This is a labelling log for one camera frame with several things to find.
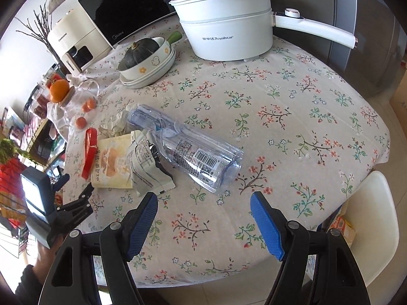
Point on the person's left hand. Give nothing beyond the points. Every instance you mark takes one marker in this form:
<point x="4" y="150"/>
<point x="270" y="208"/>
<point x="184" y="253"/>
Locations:
<point x="45" y="258"/>

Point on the white electric cooking pot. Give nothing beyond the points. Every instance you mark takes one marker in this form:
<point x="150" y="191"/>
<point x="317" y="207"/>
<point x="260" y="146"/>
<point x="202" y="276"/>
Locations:
<point x="233" y="30"/>

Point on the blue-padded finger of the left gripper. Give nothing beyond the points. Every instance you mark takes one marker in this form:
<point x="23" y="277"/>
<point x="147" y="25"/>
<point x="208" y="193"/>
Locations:
<point x="74" y="213"/>
<point x="58" y="185"/>

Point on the white chair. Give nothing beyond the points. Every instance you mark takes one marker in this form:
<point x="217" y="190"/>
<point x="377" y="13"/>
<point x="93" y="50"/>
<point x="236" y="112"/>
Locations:
<point x="372" y="214"/>

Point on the dried branches in vase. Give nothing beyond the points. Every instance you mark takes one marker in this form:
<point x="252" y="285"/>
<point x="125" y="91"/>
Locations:
<point x="40" y="28"/>

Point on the dark green pumpkin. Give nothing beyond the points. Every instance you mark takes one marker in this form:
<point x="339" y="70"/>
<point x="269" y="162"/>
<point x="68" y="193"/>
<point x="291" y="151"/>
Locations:
<point x="138" y="52"/>

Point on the small orange fruit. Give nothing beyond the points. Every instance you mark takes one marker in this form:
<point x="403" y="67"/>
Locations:
<point x="91" y="103"/>
<point x="80" y="123"/>
<point x="85" y="108"/>

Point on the yellow bread ball bag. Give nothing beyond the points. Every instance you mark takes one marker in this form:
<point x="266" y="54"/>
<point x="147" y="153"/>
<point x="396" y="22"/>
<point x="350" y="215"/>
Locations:
<point x="111" y="168"/>

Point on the white tissue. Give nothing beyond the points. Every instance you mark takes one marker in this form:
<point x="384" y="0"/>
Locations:
<point x="116" y="125"/>

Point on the cream bowl with green handle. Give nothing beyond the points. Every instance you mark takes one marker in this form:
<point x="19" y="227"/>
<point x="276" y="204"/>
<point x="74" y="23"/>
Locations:
<point x="156" y="59"/>

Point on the clear plastic bottle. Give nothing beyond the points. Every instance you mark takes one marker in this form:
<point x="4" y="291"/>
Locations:
<point x="213" y="164"/>

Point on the cream air fryer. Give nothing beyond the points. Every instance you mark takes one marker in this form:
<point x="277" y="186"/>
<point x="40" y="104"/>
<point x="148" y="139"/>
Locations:
<point x="77" y="41"/>

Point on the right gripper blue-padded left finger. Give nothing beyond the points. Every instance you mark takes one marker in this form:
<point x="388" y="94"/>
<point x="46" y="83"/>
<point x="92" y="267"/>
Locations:
<point x="72" y="280"/>

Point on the grey refrigerator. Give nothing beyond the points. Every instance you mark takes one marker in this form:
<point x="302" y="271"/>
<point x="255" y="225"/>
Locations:
<point x="374" y="67"/>

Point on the red bag with greens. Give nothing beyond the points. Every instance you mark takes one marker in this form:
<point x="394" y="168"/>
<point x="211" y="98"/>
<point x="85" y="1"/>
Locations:
<point x="11" y="168"/>

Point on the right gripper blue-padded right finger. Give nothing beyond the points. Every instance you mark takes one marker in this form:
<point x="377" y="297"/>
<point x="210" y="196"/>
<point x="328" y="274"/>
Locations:
<point x="337" y="278"/>

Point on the large orange on jar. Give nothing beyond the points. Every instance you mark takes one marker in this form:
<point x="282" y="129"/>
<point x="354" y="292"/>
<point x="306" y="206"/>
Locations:
<point x="59" y="90"/>

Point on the floral tablecloth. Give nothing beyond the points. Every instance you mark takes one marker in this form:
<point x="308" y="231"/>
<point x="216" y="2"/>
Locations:
<point x="308" y="140"/>

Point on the glass jar with handle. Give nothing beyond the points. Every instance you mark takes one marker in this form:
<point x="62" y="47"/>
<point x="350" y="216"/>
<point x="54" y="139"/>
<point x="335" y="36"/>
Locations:
<point x="76" y="97"/>

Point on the white plate under bowl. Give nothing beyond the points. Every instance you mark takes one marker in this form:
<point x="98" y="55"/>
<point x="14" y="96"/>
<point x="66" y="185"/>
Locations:
<point x="152" y="76"/>

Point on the silver wrapper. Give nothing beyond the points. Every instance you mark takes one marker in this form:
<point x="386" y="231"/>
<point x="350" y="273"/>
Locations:
<point x="147" y="173"/>

